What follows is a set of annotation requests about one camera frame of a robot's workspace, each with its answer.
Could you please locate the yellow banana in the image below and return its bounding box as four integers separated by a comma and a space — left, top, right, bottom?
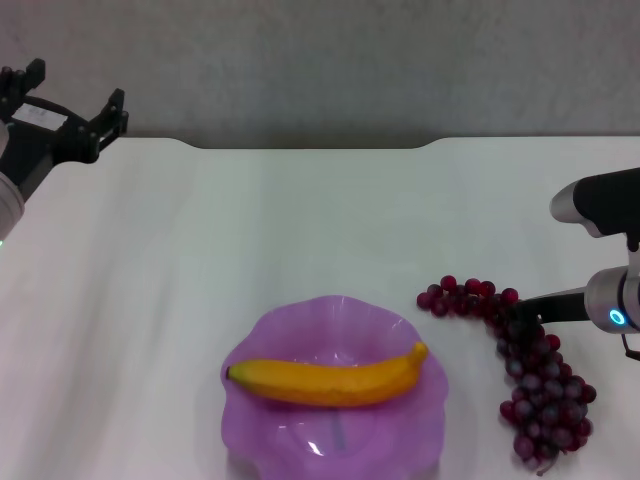
224, 341, 430, 409

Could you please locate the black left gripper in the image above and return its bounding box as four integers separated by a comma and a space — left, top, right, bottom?
0, 58, 131, 201

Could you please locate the dark red grape bunch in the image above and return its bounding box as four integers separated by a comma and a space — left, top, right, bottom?
415, 274, 599, 476

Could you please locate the purple wavy plastic bowl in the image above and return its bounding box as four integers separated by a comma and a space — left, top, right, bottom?
220, 294, 450, 480

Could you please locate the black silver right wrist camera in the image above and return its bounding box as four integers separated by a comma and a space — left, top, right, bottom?
549, 167, 640, 240

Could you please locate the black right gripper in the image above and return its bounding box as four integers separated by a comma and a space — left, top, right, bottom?
509, 290, 590, 336

